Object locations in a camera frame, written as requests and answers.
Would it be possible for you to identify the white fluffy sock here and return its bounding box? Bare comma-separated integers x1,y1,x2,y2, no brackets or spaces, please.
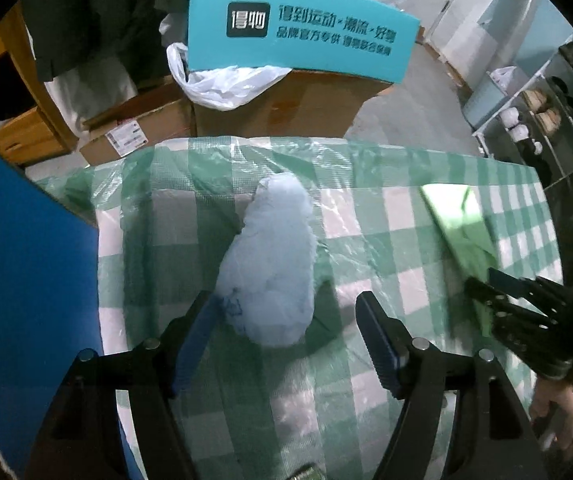
215,172,317,348

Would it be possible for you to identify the black hanging jacket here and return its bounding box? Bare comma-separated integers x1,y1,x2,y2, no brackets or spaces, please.
21,0,192,81

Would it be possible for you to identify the light green cloth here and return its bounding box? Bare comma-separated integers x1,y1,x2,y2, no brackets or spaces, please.
421,185,500,336

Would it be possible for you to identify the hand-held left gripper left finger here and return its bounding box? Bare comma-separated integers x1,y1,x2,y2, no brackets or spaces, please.
26,290,217,480

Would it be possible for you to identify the white hanging garment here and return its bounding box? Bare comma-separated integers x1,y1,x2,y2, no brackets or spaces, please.
46,55,137,136

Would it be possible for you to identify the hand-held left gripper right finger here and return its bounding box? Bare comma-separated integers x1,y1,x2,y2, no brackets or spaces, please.
355,291,550,480

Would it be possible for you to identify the teal printed box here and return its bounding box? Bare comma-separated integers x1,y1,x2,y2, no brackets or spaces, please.
186,0,421,86

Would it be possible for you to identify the flat labelled cardboard box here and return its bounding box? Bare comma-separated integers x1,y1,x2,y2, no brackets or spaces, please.
80,82,197,166

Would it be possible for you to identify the wooden louvred cabinet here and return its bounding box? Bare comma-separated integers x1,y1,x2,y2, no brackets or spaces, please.
0,25,77,166

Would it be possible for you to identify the light blue trash bin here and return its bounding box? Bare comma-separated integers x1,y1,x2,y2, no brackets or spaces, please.
461,67,517,133

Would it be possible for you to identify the white plastic bag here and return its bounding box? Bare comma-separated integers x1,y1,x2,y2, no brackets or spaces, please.
166,42,292,111

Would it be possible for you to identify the blue-rimmed cardboard shoe box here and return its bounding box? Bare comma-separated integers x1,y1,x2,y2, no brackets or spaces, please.
0,146,140,480

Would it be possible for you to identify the group of shoes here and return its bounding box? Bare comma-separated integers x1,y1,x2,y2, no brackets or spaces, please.
497,72,573,161

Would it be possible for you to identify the large brown cardboard box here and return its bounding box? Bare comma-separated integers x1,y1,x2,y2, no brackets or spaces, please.
194,67,392,138

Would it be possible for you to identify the grey shoe rack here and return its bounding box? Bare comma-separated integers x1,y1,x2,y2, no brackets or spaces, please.
471,35,573,186

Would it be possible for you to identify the green checked tablecloth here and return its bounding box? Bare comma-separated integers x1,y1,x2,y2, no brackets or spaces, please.
31,135,565,480

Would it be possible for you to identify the person's right hand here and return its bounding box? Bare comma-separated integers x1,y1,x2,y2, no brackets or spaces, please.
529,375,573,453

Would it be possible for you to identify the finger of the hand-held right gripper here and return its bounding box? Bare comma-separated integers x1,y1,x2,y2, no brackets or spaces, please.
467,277,573,378
488,267,570,316

